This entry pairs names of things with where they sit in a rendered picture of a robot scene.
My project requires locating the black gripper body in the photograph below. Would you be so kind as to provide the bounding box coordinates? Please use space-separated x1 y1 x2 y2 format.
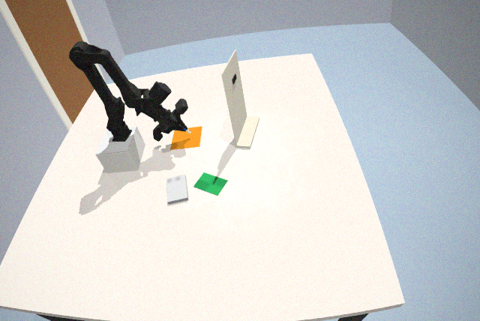
152 98 188 142

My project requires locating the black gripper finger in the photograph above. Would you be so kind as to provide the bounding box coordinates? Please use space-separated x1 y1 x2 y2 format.
176 115 188 129
174 124 186 131

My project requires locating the yellow square zone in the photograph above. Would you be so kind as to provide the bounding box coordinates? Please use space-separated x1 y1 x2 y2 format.
170 126 202 150

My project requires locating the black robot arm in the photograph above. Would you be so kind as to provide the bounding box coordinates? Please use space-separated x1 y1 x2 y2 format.
69 41 177 142

